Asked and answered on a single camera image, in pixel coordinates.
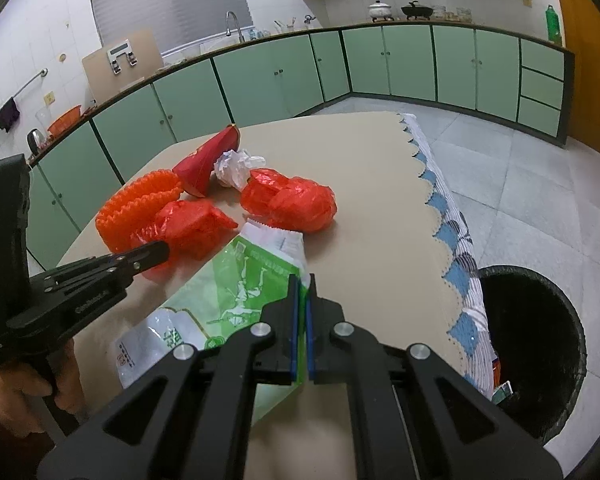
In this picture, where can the small red plastic bag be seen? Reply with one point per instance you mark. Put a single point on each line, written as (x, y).
(195, 227)

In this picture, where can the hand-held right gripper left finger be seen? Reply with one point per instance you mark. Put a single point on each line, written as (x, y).
(294, 340)

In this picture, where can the small green white packet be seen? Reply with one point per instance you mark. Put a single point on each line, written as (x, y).
(504, 391)

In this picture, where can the printed cardboard box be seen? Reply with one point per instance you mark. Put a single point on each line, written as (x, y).
(100, 75)

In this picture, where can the grey window blind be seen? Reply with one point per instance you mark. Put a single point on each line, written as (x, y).
(170, 0)

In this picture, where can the black wok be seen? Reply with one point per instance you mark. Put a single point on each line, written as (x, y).
(416, 10)

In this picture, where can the person's left hand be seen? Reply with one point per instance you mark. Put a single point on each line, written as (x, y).
(17, 387)

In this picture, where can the glass jar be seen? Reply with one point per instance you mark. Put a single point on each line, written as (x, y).
(463, 13)
(439, 12)

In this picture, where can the green kitchen base cabinets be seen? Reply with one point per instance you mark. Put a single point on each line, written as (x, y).
(405, 60)

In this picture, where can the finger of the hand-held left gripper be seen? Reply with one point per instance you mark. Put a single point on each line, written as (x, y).
(147, 266)
(130, 255)

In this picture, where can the orange basin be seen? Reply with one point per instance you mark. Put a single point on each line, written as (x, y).
(64, 121)

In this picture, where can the metal towel bar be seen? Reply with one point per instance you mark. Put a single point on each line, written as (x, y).
(27, 85)

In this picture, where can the green cabinet drawer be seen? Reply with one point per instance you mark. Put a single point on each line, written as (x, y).
(542, 59)
(539, 116)
(541, 88)

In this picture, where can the green white plastic bag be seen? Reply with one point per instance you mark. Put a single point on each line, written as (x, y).
(240, 290)

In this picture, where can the small metal kettle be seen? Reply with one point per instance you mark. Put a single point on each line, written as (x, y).
(310, 20)

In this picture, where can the large red plastic bag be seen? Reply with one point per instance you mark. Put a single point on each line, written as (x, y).
(290, 202)

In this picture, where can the blue white crochet cloth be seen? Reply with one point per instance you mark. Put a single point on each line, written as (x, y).
(450, 230)

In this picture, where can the beige tablecloth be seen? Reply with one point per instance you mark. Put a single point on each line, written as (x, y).
(355, 185)

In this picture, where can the red paper box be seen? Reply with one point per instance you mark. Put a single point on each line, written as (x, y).
(205, 165)

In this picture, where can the black trash can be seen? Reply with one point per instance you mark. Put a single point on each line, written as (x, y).
(555, 310)

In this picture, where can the white cooking pot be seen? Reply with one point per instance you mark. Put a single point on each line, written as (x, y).
(380, 11)

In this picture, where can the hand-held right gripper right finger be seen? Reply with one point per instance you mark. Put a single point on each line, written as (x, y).
(310, 345)

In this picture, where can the electric kettle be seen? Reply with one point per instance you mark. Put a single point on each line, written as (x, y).
(36, 141)

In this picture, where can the utensil holder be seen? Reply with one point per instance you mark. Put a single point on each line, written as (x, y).
(286, 25)

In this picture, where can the metal faucet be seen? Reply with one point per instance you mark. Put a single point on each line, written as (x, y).
(232, 22)

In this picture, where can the dark towel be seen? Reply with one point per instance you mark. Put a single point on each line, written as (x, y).
(7, 116)

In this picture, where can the green bottle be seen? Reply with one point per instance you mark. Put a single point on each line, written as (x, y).
(553, 22)

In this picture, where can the white paper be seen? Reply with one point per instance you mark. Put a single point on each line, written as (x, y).
(235, 167)

